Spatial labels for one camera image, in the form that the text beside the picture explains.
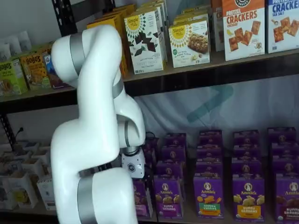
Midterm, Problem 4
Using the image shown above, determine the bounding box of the purple Annie's box orange patch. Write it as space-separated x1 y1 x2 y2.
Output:
233 130 260 147
233 144 261 161
231 158 262 180
232 177 266 222

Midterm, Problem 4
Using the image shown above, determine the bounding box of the purple Annie's box green patch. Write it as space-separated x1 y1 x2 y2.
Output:
193 176 225 219
196 146 223 164
195 161 224 178
199 130 222 148

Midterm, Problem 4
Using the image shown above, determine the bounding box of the Simple Mills bars box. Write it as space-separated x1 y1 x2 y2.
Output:
172 8 210 25
168 20 211 69

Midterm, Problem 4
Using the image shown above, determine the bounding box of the Simple Mills sweet thins box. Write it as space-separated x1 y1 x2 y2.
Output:
136 0 170 24
123 10 168 75

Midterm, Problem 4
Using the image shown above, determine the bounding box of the green Bobo's box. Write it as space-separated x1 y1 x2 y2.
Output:
0 58 28 97

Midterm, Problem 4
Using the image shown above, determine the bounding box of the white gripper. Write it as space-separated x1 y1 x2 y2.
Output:
121 150 155 185

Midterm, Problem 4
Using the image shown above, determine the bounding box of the blue Zbar box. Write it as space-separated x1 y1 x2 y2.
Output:
43 52 71 90

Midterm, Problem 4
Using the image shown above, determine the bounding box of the orange Bobo's box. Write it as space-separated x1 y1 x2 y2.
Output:
35 42 54 56
20 52 51 91

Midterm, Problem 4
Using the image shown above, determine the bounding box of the white box dark label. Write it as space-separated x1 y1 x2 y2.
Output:
36 178 57 210

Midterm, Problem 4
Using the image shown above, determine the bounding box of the white pretzel crackers cheddar box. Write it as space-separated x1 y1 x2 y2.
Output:
221 0 266 62
211 0 225 52

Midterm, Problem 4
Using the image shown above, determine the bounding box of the white backdrop teal logo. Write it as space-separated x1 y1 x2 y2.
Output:
134 74 299 150

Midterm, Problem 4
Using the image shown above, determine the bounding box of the black metal shelf rack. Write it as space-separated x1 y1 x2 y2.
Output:
51 0 299 98

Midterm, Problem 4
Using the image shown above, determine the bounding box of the purple Annie's box pink patch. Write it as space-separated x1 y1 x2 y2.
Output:
132 179 154 217
145 137 161 152

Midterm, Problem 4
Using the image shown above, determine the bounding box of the yellow Revival box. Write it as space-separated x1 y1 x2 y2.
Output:
86 20 128 77
100 3 137 26

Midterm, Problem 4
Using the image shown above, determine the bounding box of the white paper pouch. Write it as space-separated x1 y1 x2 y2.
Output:
17 30 32 51
4 36 21 56
0 43 12 61

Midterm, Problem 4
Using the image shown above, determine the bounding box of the blue crackers sea salt box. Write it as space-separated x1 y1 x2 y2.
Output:
267 0 299 54

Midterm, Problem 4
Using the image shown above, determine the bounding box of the purple Annie's box brown patch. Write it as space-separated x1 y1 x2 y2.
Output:
270 142 299 158
272 155 299 175
275 174 299 224
267 127 297 145

